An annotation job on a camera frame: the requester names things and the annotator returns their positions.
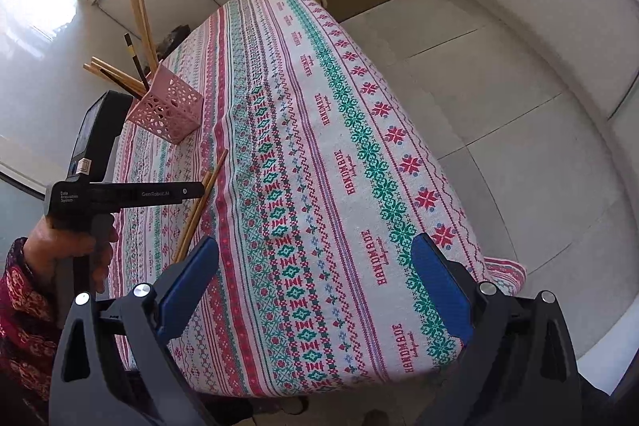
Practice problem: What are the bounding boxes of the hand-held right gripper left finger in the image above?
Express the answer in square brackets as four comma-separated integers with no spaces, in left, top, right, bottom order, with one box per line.
[50,236,220,426]

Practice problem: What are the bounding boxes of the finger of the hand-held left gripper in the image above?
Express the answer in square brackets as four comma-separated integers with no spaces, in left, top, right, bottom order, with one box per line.
[175,182,206,203]

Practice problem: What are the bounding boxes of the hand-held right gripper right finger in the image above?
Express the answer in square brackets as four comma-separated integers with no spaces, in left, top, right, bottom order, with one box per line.
[412,234,582,426]

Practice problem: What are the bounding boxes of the pink perforated utensil holder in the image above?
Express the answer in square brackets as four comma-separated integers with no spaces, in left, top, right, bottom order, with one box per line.
[125,64,204,146]

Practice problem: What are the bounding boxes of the black chopstick with gold band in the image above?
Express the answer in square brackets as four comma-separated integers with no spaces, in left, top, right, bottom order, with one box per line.
[124,33,151,91]

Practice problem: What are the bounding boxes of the person's left forearm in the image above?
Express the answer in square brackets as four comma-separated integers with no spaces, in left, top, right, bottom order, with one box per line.
[0,236,57,409]

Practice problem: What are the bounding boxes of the person's left hand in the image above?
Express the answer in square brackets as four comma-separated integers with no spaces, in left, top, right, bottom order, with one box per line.
[22,224,121,294]

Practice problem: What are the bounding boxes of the dark object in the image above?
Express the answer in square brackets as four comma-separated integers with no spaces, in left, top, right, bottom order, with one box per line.
[157,24,191,57]

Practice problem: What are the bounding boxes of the patterned woven tablecloth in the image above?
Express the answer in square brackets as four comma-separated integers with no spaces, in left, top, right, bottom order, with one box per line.
[107,0,527,399]

